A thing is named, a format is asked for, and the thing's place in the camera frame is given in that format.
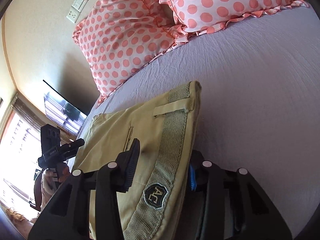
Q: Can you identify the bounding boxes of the window with woven blind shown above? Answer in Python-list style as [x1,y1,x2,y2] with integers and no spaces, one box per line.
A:
[0,93,60,220]

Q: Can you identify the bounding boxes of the lilac bed sheet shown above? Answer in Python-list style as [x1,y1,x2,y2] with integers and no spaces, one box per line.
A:
[73,7,320,240]

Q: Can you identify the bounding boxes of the khaki pants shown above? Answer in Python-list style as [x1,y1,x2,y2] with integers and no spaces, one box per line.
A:
[73,81,202,240]

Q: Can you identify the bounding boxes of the black flat television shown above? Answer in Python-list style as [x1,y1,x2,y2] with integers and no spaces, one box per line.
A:
[42,80,88,134]

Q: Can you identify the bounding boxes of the white wall switch plate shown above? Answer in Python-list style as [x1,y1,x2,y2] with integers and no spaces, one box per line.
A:
[72,0,88,11]

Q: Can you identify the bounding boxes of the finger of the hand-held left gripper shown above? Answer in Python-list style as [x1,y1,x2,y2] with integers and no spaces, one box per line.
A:
[57,138,85,159]

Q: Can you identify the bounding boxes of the person's left forearm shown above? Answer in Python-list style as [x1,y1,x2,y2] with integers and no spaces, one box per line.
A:
[30,167,60,212]

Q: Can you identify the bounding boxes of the white wall socket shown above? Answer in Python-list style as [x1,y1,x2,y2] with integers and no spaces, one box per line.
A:
[66,8,78,21]

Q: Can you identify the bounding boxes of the pink polka dot pillow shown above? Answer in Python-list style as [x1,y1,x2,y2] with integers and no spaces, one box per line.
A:
[72,0,188,107]
[125,0,308,37]

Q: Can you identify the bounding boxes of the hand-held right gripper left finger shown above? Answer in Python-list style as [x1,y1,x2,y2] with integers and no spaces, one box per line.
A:
[28,138,141,240]

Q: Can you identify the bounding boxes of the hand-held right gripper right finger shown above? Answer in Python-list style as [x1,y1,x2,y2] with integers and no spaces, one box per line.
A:
[188,150,293,240]

